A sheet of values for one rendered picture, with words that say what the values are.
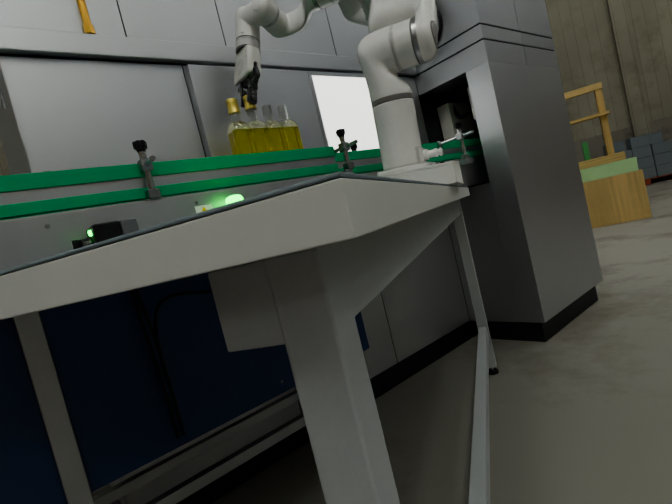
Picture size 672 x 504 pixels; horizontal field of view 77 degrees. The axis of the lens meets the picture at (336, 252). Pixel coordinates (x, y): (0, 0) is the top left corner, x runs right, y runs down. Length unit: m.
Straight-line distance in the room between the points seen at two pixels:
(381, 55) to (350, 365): 0.80
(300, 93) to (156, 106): 0.53
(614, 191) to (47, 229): 5.33
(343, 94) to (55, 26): 0.97
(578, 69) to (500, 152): 9.90
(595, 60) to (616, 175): 6.56
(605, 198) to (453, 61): 3.77
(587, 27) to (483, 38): 10.06
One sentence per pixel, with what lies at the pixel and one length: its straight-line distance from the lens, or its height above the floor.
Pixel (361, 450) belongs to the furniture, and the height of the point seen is 0.58.
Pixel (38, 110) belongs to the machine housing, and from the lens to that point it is 1.37.
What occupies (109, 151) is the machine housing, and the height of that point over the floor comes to 1.07.
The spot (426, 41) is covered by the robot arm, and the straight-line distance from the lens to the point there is 0.99.
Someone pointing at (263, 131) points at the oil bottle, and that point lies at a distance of 1.35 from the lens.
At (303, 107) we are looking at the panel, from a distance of 1.67.
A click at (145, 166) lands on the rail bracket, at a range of 1.04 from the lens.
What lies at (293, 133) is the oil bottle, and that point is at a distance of 1.41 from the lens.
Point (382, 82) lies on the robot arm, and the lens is 0.99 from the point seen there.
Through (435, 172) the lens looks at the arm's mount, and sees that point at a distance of 0.88.
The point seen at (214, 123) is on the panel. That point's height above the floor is 1.13.
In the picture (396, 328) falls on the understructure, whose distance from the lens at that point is 1.85.
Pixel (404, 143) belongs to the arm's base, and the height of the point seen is 0.86.
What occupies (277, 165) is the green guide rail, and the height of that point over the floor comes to 0.93.
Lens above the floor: 0.72
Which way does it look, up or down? 3 degrees down
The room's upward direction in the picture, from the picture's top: 14 degrees counter-clockwise
